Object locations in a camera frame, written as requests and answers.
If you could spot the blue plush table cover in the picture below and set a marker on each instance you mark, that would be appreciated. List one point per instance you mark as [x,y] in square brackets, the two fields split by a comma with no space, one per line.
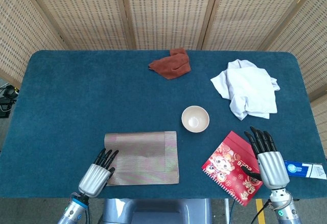
[89,101]

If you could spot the grey blue robot torso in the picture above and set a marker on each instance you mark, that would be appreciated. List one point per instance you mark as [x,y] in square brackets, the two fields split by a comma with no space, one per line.
[158,212]

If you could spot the rust brown cloth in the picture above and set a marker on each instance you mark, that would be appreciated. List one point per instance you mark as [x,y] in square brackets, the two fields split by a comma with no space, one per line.
[171,65]

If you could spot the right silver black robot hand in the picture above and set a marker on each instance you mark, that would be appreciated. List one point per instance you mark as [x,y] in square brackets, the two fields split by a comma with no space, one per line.
[272,168]

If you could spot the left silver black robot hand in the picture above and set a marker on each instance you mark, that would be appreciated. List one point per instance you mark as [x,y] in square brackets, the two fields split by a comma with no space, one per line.
[94,176]

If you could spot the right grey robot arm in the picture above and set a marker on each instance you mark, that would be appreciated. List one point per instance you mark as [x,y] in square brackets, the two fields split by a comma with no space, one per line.
[283,208]

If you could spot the crumpled white cloth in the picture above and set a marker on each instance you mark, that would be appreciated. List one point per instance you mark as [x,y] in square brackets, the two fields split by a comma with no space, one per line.
[250,88]

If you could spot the woven wooden folding screen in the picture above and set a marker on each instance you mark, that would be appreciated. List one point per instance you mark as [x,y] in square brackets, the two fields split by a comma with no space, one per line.
[168,12]

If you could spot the red spiral desk calendar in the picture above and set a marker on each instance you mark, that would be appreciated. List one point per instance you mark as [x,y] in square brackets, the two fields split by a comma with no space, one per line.
[230,165]

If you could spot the beige woven placemat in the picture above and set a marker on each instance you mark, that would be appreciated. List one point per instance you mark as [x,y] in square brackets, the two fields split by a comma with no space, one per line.
[148,157]

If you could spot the blue white toothpaste box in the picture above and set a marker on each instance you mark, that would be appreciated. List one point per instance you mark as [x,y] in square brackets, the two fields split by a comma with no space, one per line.
[299,169]

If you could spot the cream bowl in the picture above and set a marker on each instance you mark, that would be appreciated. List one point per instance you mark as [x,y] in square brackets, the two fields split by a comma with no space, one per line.
[195,119]

